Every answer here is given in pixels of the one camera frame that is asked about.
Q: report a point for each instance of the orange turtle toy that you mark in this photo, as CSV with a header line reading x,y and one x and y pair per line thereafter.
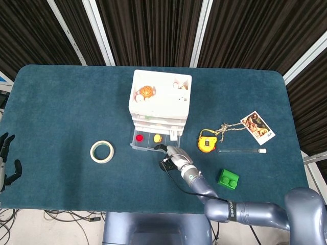
x,y
146,91

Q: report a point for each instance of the yellow tape measure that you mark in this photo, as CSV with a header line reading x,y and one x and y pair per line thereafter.
x,y
206,144

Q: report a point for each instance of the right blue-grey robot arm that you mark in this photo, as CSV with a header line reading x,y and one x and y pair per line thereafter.
x,y
255,211

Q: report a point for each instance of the green toy building brick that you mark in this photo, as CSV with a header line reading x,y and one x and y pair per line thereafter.
x,y
228,180

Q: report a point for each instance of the cream masking tape roll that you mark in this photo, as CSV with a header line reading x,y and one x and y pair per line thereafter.
x,y
102,160

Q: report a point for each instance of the clear glass test tube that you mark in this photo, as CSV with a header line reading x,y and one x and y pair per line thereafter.
x,y
240,150

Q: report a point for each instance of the thin white frame post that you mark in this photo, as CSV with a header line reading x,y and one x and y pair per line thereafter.
x,y
67,33

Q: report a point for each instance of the printed picture card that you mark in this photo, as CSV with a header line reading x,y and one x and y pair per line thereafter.
x,y
258,126

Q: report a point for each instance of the wide white frame post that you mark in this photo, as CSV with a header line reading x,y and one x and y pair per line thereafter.
x,y
305,57
98,33
201,33

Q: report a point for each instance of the blue white sign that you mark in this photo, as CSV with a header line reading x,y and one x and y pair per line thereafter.
x,y
4,79

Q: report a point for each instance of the white metal frame leg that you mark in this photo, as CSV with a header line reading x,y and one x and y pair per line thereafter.
x,y
315,159

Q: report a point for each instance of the red pompom ball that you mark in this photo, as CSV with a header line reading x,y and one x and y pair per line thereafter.
x,y
139,137

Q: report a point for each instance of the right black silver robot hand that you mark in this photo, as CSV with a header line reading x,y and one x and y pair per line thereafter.
x,y
178,157

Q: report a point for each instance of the yellow rubber duck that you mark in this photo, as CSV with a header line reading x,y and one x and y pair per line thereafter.
x,y
157,138

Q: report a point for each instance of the white drawer unit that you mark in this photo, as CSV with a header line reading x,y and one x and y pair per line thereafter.
x,y
161,106

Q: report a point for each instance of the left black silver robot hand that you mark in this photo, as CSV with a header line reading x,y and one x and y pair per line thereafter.
x,y
2,173

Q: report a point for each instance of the black power adapter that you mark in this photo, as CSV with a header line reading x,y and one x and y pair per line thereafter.
x,y
94,219

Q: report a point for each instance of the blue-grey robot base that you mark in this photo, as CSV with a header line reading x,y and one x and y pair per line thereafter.
x,y
153,229

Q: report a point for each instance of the teal table cloth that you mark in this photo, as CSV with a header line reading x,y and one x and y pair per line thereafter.
x,y
64,114

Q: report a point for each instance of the clear plastic drawer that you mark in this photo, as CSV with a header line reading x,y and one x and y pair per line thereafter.
x,y
158,125
148,145
158,118

